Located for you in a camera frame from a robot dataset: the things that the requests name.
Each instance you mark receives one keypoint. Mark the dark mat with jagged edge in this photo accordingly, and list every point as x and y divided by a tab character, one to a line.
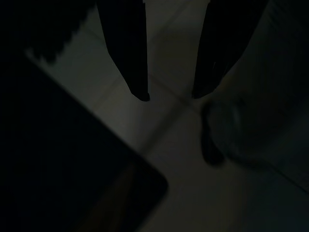
36	24

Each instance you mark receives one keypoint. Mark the dark rounded robot foot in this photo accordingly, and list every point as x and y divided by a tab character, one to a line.
217	135

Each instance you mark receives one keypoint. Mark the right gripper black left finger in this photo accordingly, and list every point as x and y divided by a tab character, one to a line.
128	48

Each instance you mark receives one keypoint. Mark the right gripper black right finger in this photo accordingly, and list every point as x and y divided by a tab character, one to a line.
224	43

